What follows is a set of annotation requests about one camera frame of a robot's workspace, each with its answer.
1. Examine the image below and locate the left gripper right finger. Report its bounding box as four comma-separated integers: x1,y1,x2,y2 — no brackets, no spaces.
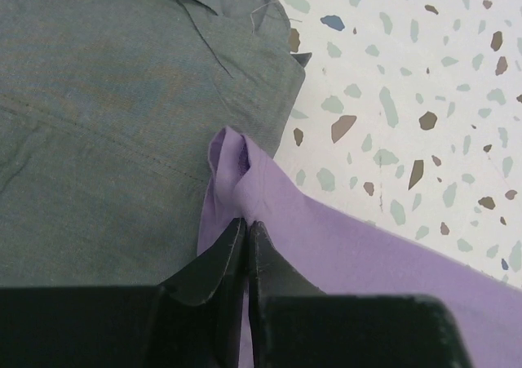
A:
248,222,472,368

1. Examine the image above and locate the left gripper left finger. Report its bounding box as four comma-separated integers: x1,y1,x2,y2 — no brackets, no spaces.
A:
1,219,247,367

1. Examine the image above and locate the purple t shirt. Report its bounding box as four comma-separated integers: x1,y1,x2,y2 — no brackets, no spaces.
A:
197,127,521,367

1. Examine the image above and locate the folded grey t shirt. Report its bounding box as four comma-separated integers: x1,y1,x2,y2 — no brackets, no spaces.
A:
1,0,305,286

